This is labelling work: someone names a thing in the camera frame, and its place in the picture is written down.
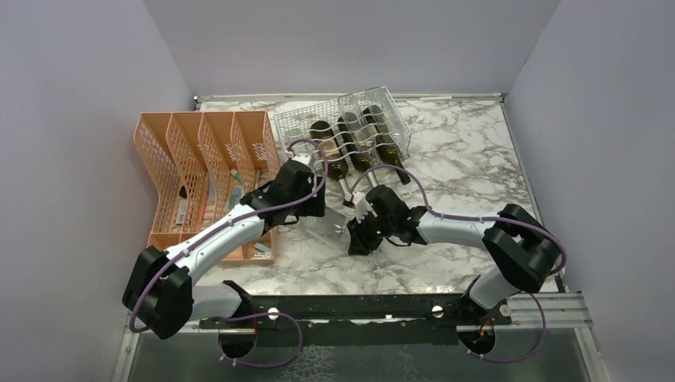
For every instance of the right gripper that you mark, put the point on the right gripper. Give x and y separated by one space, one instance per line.
360 241

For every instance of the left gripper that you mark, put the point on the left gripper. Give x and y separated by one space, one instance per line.
314 207

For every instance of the clear bottle silver cap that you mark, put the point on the clear bottle silver cap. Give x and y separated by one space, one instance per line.
331 229

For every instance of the green wine bottle brown label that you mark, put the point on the green wine bottle brown label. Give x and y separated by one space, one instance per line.
323 134

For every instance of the green wine bottle white label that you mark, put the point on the green wine bottle white label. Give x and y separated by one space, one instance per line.
358 142

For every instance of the dark green wine bottle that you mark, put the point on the dark green wine bottle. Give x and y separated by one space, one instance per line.
385 145

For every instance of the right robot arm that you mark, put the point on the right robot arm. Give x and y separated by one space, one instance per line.
524 252

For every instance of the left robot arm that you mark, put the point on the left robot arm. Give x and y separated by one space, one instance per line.
160 291

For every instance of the orange plastic file organizer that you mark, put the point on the orange plastic file organizer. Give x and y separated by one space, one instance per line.
201 164

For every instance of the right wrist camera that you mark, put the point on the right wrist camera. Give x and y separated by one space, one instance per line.
357 200

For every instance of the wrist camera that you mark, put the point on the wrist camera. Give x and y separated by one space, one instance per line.
357 200
307 159

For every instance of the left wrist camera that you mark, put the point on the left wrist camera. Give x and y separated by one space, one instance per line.
307 159

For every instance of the white wire wine rack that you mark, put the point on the white wire wine rack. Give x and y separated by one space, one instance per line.
303 117

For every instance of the black mounting rail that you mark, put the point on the black mounting rail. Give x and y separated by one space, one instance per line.
349 320

